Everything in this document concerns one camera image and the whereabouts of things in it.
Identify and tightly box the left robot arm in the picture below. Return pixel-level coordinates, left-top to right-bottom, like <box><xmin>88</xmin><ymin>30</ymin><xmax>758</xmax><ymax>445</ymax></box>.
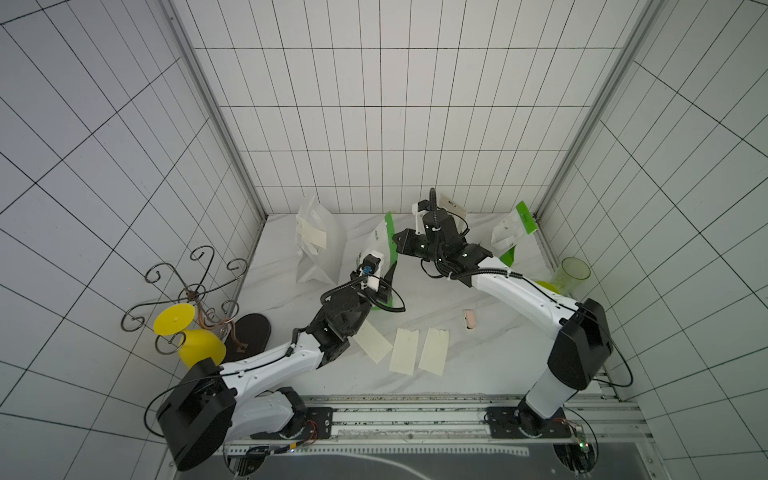
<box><xmin>152</xmin><ymin>260</ymin><xmax>396</xmax><ymax>472</ymax></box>

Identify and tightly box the black wire scroll stand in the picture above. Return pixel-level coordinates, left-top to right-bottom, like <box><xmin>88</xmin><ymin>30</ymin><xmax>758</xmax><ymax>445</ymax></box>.
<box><xmin>120</xmin><ymin>245</ymin><xmax>249</xmax><ymax>353</ymax></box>

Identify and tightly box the clear green plastic cup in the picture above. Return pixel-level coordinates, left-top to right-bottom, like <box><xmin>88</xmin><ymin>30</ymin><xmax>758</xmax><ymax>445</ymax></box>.
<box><xmin>548</xmin><ymin>257</ymin><xmax>592</xmax><ymax>296</ymax></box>

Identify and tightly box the navy blue beige bag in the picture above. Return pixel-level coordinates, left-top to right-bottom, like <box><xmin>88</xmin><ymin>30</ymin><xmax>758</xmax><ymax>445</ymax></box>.
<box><xmin>435</xmin><ymin>193</ymin><xmax>467</xmax><ymax>227</ymax></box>

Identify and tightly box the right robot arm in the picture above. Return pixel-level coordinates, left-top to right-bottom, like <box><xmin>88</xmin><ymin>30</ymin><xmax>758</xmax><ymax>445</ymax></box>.
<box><xmin>393</xmin><ymin>188</ymin><xmax>614</xmax><ymax>437</ymax></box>

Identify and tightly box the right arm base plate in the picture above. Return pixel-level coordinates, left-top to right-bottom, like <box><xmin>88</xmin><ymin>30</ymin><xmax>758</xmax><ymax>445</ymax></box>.
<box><xmin>483</xmin><ymin>406</ymin><xmax>572</xmax><ymax>440</ymax></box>

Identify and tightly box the dark round stand base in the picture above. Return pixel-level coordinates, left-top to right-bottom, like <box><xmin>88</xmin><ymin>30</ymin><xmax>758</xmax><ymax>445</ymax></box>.
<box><xmin>223</xmin><ymin>313</ymin><xmax>272</xmax><ymax>363</ymax></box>

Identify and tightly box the aluminium mounting rail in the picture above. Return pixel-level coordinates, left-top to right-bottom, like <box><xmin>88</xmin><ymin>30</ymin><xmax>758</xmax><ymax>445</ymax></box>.
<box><xmin>170</xmin><ymin>395</ymin><xmax>652</xmax><ymax>448</ymax></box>

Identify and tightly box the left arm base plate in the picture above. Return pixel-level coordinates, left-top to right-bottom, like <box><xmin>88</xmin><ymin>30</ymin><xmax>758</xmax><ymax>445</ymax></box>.
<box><xmin>250</xmin><ymin>407</ymin><xmax>334</xmax><ymax>442</ymax></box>

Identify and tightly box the lime green bowl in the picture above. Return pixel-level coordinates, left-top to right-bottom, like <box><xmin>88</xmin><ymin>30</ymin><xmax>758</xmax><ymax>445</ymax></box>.
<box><xmin>535</xmin><ymin>280</ymin><xmax>562</xmax><ymax>295</ymax></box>

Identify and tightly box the green white bag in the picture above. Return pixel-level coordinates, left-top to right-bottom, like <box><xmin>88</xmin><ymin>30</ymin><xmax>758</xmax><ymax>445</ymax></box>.
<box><xmin>491</xmin><ymin>201</ymin><xmax>538</xmax><ymax>267</ymax></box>
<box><xmin>354</xmin><ymin>213</ymin><xmax>398</xmax><ymax>311</ymax></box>

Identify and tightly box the yellow plastic goblet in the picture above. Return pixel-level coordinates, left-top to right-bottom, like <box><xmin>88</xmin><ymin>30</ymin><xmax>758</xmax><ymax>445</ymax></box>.
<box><xmin>153</xmin><ymin>303</ymin><xmax>226</xmax><ymax>369</ymax></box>

